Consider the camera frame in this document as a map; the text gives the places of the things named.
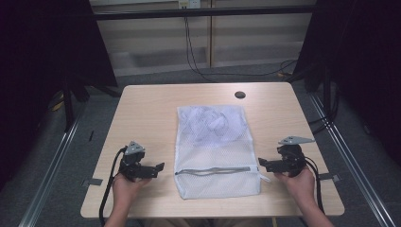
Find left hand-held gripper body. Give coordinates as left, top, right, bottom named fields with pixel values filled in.
left=118, top=141, right=155, bottom=183

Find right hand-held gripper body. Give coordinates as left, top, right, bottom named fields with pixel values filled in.
left=272, top=135, right=316, bottom=179

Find white mesh laundry bag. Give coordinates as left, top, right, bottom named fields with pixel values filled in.
left=173, top=104, right=271, bottom=201

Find person's left hand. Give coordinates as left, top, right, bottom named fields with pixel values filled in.
left=112, top=173, right=152, bottom=206

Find person's right hand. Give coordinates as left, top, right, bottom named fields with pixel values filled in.
left=273, top=167, right=317, bottom=207

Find grey tape strip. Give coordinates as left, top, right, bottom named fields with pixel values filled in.
left=82, top=178, right=104, bottom=187
left=318, top=172, right=341, bottom=183

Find pale blue cloth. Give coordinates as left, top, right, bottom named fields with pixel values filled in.
left=179, top=106, right=249, bottom=143

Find black metal stand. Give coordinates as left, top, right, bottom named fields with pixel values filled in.
left=321, top=67, right=340, bottom=127
left=61, top=74, right=93, bottom=132

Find black curtain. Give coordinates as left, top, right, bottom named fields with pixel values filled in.
left=0, top=0, right=119, bottom=192
left=291, top=0, right=401, bottom=166

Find black horizontal bar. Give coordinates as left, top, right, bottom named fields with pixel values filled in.
left=93, top=5, right=317, bottom=22

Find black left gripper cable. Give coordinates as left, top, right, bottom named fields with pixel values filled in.
left=98, top=146, right=129, bottom=227

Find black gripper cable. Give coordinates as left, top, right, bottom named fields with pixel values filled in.
left=304, top=155, right=325, bottom=215
left=98, top=146, right=129, bottom=227

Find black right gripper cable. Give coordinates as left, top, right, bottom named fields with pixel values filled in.
left=304, top=155, right=325, bottom=215

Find black floor cables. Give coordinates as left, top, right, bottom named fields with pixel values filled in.
left=307, top=94, right=340, bottom=136

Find metal floor rail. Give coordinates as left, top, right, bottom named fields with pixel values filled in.
left=308, top=93, right=399, bottom=227
left=18, top=103, right=87, bottom=227

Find black wall cable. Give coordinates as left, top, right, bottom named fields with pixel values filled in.
left=183, top=15, right=299, bottom=83

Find white wall outlet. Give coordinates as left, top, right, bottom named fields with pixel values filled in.
left=177, top=0, right=202, bottom=9

